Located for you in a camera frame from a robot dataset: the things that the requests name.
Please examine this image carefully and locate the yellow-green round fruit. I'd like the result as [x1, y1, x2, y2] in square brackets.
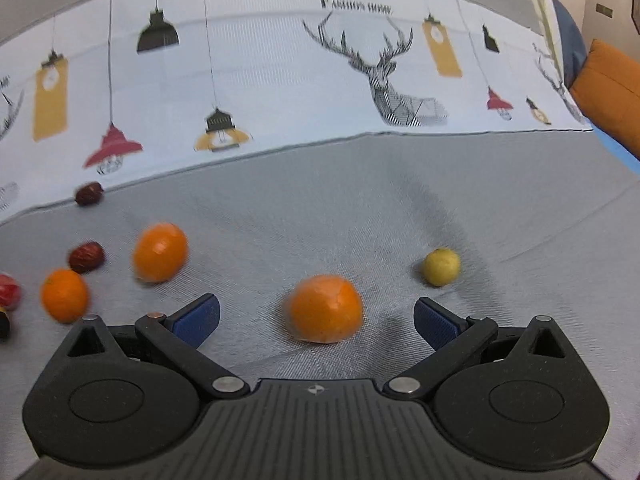
[420, 247, 462, 288]

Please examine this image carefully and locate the red date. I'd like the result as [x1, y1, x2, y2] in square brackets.
[68, 241, 106, 274]
[74, 181, 105, 207]

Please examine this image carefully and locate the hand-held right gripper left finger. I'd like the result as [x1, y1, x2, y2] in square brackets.
[62, 293, 251, 401]

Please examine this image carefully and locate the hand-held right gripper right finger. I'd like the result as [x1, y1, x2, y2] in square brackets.
[383, 297, 571, 401]

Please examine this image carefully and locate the plastic-wrapped red apple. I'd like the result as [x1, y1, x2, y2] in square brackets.
[0, 273, 23, 311]

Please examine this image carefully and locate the green striped cloth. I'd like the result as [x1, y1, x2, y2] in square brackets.
[525, 0, 566, 76]

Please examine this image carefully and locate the small orange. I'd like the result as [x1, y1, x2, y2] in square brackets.
[132, 222, 189, 284]
[285, 274, 364, 344]
[40, 269, 90, 324]

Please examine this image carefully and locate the grey white printed bed sheet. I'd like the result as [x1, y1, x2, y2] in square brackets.
[0, 0, 597, 224]

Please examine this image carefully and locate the orange pillow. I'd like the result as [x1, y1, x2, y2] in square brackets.
[569, 38, 640, 158]

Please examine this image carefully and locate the blue pillow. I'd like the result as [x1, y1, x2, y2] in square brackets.
[550, 0, 588, 91]

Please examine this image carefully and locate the grey blanket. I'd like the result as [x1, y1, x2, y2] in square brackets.
[0, 130, 640, 480]

